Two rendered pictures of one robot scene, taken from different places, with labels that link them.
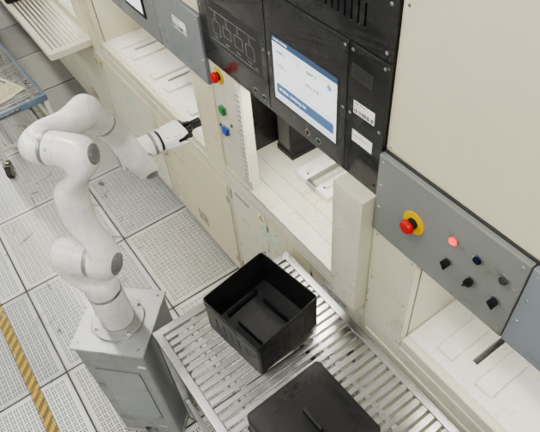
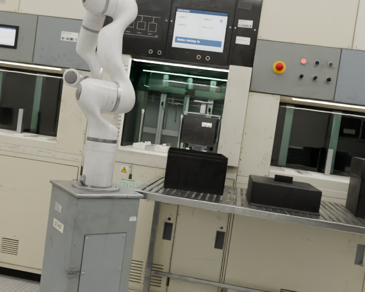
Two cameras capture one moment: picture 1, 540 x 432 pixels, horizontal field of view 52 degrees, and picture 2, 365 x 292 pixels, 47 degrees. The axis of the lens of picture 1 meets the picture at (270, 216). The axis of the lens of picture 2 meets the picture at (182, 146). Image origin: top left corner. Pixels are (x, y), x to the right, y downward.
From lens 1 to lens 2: 2.22 m
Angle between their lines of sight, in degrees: 63
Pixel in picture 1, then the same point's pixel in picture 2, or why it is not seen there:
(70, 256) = (106, 83)
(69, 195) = (121, 28)
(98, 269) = (131, 91)
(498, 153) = (316, 10)
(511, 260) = (332, 51)
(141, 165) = (100, 72)
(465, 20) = not seen: outside the picture
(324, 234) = not seen: hidden behind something
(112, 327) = (106, 179)
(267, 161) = not seen: hidden behind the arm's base
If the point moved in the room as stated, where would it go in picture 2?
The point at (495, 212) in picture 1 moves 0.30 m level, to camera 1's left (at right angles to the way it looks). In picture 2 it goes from (318, 37) to (295, 21)
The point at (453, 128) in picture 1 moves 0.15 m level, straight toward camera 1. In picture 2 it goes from (294, 10) to (314, 4)
